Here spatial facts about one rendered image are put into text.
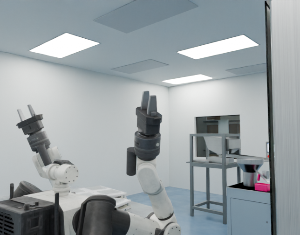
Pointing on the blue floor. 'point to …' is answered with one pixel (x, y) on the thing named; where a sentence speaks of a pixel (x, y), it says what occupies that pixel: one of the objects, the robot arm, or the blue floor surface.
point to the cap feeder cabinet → (248, 210)
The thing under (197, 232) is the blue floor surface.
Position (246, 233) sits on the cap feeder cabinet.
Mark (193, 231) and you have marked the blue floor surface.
